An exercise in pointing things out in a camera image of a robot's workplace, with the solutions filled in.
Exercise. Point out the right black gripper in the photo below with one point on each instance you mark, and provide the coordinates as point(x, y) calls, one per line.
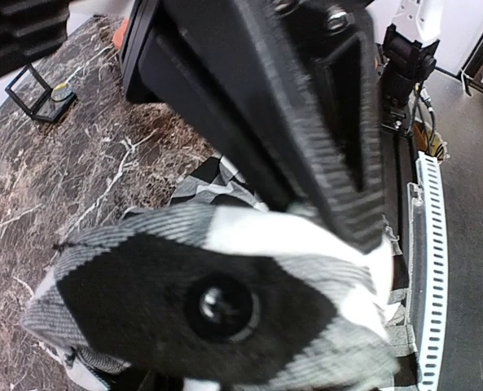
point(158, 66)

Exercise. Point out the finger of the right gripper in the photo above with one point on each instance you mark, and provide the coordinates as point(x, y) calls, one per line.
point(301, 117)

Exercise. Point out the white slotted cable duct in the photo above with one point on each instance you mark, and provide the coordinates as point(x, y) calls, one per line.
point(428, 269)

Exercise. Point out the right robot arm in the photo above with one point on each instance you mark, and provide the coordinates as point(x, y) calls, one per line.
point(410, 43)

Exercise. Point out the black front rail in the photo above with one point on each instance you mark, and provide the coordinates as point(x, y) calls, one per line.
point(398, 173)

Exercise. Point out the black white plaid shirt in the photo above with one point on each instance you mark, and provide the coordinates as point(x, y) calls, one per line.
point(216, 292)

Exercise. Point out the orange plastic basket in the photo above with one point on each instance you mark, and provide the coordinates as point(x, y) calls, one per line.
point(119, 35)

